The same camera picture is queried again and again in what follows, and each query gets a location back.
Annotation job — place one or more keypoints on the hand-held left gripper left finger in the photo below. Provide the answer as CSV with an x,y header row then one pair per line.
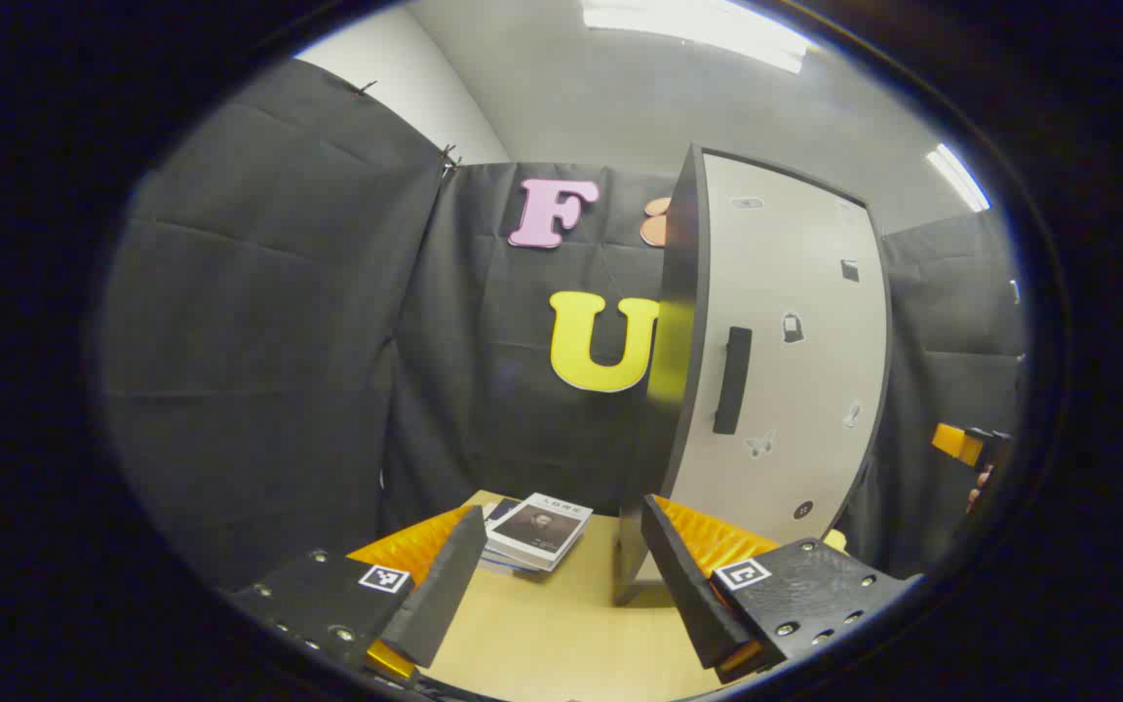
x,y
445,595

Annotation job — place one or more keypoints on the wide ceiling light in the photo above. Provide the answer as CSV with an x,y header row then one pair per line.
x,y
698,29

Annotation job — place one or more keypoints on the white book with dark photo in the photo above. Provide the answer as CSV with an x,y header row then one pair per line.
x,y
542,526

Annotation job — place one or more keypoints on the gray cabinet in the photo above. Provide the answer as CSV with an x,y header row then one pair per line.
x,y
678,273

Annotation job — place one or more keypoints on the black backdrop cloth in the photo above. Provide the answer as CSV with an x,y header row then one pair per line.
x,y
279,341

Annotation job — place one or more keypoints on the light gray cabinet door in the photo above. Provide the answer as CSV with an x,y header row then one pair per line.
x,y
795,409

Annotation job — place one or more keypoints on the narrow ceiling light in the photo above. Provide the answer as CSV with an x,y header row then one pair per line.
x,y
959,177

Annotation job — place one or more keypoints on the blue cover book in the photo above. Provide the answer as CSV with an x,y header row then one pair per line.
x,y
501,510

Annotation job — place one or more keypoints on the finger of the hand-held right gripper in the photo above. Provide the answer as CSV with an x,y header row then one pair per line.
x,y
956,444

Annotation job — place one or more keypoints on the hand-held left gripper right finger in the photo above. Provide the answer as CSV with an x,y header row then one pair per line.
x,y
688,585

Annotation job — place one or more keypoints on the pale yellow ball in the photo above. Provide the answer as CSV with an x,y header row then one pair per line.
x,y
835,540

